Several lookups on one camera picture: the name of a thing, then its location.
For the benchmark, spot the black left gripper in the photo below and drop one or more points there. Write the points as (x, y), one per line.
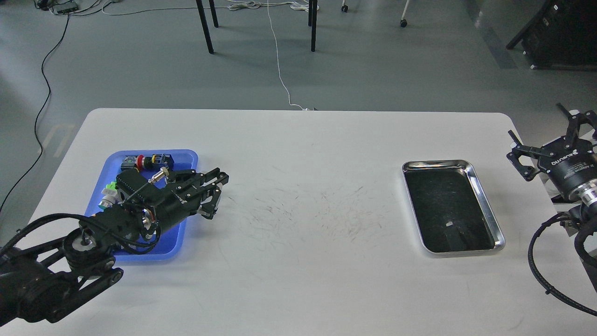
(190, 192)

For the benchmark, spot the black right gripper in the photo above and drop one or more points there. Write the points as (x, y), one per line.
(571, 168)

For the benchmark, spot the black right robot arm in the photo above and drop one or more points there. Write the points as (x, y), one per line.
(581, 218)

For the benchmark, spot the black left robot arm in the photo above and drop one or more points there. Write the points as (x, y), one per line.
(52, 279)

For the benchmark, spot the blue plastic tray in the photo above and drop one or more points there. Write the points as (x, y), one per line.
(171, 241)

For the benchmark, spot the black cabinet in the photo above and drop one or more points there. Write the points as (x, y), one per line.
(560, 36)

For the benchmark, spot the silver metal tray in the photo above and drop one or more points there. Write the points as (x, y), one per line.
(453, 215)

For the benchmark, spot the black table leg left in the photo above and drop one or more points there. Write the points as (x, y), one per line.
(204, 22)

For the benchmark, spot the black table leg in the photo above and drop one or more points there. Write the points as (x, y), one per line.
(312, 21)
(204, 22)

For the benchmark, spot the white chair leg caster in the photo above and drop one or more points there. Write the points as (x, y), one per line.
(403, 20)

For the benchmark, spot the black table leg right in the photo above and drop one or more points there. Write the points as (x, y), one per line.
(312, 21)

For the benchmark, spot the black power strip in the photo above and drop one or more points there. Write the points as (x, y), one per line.
(65, 8)

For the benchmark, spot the red push button switch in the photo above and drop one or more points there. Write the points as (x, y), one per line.
(152, 162)

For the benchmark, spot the light green button switch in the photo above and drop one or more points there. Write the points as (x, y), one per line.
(110, 196)

